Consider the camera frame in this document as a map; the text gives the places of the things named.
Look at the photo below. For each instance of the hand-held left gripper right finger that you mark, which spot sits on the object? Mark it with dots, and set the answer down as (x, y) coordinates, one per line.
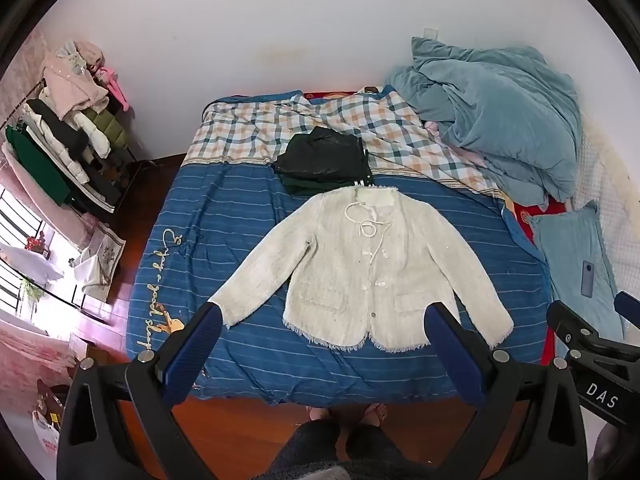
(450, 345)

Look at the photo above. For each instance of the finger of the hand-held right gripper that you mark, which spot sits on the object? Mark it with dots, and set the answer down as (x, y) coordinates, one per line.
(629, 305)
(570, 327)

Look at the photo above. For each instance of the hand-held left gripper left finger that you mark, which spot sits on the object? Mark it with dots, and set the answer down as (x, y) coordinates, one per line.
(197, 345)

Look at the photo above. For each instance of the white tweed jacket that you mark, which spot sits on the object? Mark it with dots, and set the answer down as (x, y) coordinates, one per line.
(340, 270)

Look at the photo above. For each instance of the black metal clothes rack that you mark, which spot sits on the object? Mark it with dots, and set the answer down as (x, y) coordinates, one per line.
(127, 167)

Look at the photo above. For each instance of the grey smartphone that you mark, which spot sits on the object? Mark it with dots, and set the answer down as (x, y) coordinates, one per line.
(588, 279)

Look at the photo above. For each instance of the blue-grey pillow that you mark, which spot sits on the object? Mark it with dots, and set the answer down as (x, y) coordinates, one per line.
(570, 245)

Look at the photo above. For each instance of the person's right foot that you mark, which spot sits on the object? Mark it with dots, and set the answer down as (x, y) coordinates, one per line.
(376, 414)

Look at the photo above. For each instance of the person's foot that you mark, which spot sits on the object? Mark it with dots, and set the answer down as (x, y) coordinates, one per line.
(376, 414)
(317, 414)

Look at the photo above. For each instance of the floral print cushion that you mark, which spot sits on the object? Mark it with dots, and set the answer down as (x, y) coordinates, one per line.
(107, 252)

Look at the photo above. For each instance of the blue striped plaid bedspread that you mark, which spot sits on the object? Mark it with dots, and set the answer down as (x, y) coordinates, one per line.
(235, 220)

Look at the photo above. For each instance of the person's left foot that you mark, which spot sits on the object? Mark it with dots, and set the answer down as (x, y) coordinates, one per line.
(317, 414)

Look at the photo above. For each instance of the person's grey trouser legs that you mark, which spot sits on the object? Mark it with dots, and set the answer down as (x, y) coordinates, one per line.
(320, 450)

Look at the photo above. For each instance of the pink floral cloth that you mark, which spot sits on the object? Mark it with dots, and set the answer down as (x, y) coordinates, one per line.
(30, 345)

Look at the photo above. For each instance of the white plastic bag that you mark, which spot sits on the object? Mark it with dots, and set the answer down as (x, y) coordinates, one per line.
(46, 430)

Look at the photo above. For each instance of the dark green folded garment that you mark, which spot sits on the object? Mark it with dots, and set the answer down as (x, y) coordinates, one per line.
(300, 187)

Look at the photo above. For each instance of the red potted flowers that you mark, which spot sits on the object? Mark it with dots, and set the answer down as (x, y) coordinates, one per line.
(36, 245)

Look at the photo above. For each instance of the black window railing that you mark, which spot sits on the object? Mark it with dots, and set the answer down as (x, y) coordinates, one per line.
(15, 220)

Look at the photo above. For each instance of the black shiny folded garment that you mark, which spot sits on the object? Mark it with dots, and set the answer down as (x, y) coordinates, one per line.
(320, 155)

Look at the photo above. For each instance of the white puffer coat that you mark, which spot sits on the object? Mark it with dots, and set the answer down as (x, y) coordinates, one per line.
(95, 140)

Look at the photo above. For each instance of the blue-grey quilt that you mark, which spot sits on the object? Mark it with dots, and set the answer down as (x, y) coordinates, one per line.
(490, 110)

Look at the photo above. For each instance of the olive green puffer jacket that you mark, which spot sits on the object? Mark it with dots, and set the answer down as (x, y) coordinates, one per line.
(111, 127)

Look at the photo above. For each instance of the dark green hanging garment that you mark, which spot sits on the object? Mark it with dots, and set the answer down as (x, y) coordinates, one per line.
(40, 165)

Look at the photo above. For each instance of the black hanging garment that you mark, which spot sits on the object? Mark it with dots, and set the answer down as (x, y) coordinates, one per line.
(57, 127)

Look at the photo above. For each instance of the small brown object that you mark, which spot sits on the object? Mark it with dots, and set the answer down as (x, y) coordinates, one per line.
(373, 90)

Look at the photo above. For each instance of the pink plush toy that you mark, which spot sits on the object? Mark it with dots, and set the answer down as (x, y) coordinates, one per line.
(116, 89)

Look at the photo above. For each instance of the pink fleece coat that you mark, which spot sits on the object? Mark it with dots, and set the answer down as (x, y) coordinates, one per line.
(67, 80)

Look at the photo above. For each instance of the white wall outlet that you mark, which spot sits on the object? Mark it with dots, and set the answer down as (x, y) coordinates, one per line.
(430, 32)

